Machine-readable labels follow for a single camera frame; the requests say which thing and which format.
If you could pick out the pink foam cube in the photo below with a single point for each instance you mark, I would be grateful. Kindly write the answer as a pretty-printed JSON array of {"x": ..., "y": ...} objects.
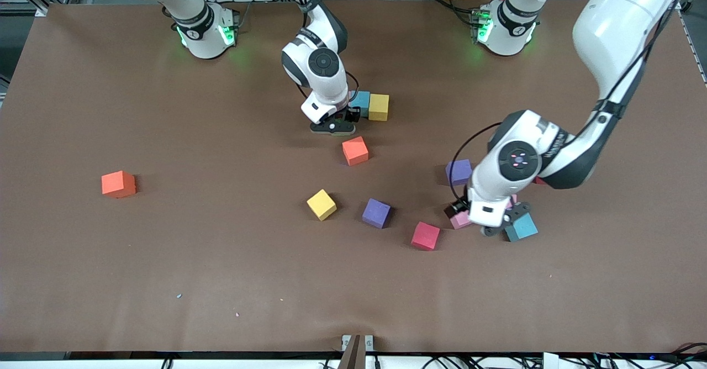
[
  {"x": 512, "y": 200},
  {"x": 461, "y": 222}
]

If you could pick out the aluminium table edge rail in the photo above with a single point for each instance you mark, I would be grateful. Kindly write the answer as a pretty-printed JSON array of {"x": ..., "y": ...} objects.
[{"x": 693, "y": 46}]

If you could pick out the red foam cube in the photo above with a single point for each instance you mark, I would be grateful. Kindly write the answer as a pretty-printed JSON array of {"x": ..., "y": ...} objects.
[
  {"x": 425, "y": 236},
  {"x": 539, "y": 180}
]

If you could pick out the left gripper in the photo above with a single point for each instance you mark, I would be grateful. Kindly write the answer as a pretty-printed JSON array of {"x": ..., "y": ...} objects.
[{"x": 454, "y": 210}]

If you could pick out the small white box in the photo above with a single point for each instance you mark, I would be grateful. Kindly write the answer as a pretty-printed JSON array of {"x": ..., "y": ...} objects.
[{"x": 550, "y": 360}]

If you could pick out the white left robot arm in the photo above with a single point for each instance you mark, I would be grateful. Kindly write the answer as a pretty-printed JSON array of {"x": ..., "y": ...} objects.
[{"x": 613, "y": 21}]

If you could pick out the cyan foam cube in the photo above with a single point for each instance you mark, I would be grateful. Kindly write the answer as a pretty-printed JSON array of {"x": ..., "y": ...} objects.
[
  {"x": 523, "y": 230},
  {"x": 362, "y": 103}
]

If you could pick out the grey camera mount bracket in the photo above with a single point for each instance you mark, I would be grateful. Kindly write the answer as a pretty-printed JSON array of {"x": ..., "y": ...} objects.
[{"x": 353, "y": 352}]

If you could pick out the purple foam cube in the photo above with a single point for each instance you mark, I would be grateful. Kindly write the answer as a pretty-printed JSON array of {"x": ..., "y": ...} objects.
[
  {"x": 376, "y": 213},
  {"x": 458, "y": 171}
]

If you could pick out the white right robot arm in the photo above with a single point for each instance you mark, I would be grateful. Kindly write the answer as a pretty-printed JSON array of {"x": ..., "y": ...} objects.
[{"x": 326, "y": 90}]

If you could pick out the orange foam cube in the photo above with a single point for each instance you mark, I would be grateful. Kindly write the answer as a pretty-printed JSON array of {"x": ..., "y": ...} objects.
[
  {"x": 355, "y": 151},
  {"x": 117, "y": 185}
]

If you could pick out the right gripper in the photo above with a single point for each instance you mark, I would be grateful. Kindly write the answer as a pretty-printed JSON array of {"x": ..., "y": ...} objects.
[{"x": 350, "y": 116}]

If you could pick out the yellow foam cube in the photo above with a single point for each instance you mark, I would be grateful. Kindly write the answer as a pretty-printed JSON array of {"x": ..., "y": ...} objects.
[
  {"x": 379, "y": 107},
  {"x": 321, "y": 205}
]

